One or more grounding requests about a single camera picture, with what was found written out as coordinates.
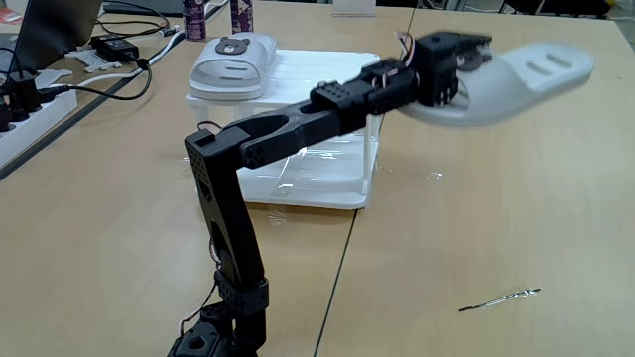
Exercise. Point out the white bear slipper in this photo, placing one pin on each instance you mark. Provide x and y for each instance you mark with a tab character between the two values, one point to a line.
248	59
521	94

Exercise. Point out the white two-tier plastic box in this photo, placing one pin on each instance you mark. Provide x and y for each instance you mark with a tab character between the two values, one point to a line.
297	69

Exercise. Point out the white card stand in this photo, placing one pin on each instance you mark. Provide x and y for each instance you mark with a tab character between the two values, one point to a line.
353	7

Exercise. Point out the clear tape scrap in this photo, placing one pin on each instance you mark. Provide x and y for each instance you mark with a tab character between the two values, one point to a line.
435	176

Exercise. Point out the thin shiny tape strip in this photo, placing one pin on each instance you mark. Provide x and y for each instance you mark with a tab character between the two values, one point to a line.
521	294

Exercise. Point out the dark flat device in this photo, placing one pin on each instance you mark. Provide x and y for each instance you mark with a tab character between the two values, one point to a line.
144	6

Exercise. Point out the black power adapter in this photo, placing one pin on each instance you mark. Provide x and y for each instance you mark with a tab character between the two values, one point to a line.
114	48

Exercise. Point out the white plastic printed part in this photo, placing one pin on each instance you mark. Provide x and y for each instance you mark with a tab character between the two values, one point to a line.
94	60

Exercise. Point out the dark open laptop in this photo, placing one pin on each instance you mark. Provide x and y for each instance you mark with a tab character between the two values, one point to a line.
54	30

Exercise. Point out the white flat piece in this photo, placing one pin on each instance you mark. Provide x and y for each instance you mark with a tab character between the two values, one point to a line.
52	78

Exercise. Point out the white power strip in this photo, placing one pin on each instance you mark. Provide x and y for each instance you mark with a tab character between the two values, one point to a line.
44	116

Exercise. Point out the large black plug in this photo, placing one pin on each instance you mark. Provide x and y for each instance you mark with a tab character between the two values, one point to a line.
25	94

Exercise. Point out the orange book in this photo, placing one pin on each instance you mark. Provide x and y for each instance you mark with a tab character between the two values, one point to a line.
10	16

